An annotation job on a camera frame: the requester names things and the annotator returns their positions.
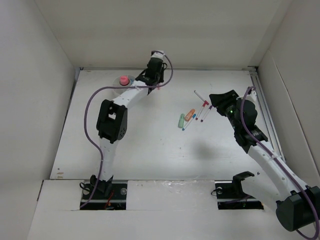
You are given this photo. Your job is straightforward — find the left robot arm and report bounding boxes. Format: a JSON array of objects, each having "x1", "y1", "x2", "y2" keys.
[{"x1": 90, "y1": 51, "x2": 167, "y2": 199}]

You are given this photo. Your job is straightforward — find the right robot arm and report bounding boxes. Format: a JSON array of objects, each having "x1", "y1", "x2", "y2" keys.
[{"x1": 209, "y1": 86, "x2": 320, "y2": 237}]

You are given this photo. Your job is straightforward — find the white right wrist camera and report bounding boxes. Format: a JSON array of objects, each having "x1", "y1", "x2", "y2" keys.
[{"x1": 246, "y1": 88, "x2": 257, "y2": 103}]

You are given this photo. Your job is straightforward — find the pink capped marker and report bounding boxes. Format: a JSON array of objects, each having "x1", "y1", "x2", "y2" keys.
[{"x1": 193, "y1": 90, "x2": 209, "y2": 105}]

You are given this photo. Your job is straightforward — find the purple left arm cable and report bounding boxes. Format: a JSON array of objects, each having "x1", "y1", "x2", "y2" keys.
[{"x1": 79, "y1": 50, "x2": 175, "y2": 208}]

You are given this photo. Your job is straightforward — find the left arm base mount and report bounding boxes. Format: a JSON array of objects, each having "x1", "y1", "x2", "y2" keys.
[{"x1": 79, "y1": 175, "x2": 128, "y2": 211}]

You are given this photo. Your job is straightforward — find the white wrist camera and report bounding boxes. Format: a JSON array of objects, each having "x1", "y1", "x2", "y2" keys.
[
  {"x1": 246, "y1": 88, "x2": 257, "y2": 103},
  {"x1": 151, "y1": 50, "x2": 165, "y2": 60}
]

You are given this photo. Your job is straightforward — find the green correction tape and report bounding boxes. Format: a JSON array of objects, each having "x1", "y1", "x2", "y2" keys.
[{"x1": 177, "y1": 113, "x2": 185, "y2": 129}]

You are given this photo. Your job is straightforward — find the purple capped marker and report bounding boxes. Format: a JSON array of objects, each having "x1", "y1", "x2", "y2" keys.
[{"x1": 200, "y1": 105, "x2": 213, "y2": 123}]

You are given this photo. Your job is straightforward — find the orange correction tape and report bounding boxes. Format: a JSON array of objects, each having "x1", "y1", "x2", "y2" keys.
[{"x1": 184, "y1": 108, "x2": 195, "y2": 122}]

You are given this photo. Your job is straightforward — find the white round divided container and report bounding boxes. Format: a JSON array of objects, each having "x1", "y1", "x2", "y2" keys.
[{"x1": 112, "y1": 74, "x2": 135, "y2": 98}]

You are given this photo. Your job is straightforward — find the red capped marker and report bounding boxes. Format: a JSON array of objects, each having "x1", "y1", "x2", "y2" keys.
[{"x1": 195, "y1": 100, "x2": 209, "y2": 120}]

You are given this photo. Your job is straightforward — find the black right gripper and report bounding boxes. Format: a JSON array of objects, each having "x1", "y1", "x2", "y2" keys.
[{"x1": 209, "y1": 89, "x2": 242, "y2": 132}]

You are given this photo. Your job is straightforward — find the aluminium side rail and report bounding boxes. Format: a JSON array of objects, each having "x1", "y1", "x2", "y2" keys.
[{"x1": 247, "y1": 67, "x2": 286, "y2": 162}]

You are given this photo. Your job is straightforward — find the blue capped marker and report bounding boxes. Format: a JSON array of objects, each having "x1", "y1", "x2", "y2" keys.
[{"x1": 182, "y1": 113, "x2": 196, "y2": 131}]

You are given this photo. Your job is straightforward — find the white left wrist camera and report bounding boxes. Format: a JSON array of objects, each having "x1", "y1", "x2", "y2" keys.
[{"x1": 151, "y1": 50, "x2": 165, "y2": 60}]

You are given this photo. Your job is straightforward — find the pink glue bottle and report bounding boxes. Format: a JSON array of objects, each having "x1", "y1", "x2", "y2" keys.
[{"x1": 119, "y1": 75, "x2": 131, "y2": 86}]

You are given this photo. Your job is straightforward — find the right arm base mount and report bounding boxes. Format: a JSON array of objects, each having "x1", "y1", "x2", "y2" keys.
[{"x1": 211, "y1": 171, "x2": 264, "y2": 210}]

